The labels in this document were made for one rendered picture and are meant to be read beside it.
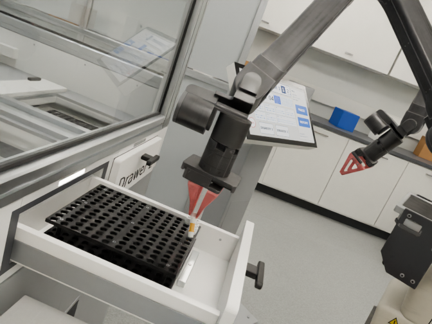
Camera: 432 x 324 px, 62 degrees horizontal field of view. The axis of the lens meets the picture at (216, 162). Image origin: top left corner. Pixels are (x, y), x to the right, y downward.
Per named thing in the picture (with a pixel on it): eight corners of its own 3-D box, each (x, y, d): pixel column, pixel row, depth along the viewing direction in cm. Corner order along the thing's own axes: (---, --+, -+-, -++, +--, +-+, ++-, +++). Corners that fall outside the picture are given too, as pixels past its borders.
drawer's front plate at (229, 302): (236, 264, 78) (254, 222, 75) (210, 371, 50) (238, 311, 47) (228, 261, 78) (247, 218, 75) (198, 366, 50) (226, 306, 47)
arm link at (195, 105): (265, 76, 60) (253, 99, 68) (201, 48, 60) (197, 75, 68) (240, 137, 56) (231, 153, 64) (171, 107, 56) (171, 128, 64)
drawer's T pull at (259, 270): (262, 267, 65) (265, 261, 65) (260, 292, 58) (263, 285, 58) (244, 260, 65) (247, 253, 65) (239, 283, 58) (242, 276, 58)
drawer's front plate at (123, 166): (152, 170, 110) (162, 137, 107) (108, 204, 83) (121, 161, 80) (146, 168, 111) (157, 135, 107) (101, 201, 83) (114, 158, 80)
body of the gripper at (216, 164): (231, 197, 61) (249, 158, 58) (178, 170, 62) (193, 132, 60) (238, 185, 67) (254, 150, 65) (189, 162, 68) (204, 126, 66)
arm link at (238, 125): (254, 120, 58) (254, 114, 63) (215, 103, 58) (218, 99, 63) (237, 157, 60) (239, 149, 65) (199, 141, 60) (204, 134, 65)
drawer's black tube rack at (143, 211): (190, 252, 73) (201, 226, 71) (163, 308, 56) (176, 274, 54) (92, 210, 74) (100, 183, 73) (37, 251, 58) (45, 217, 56)
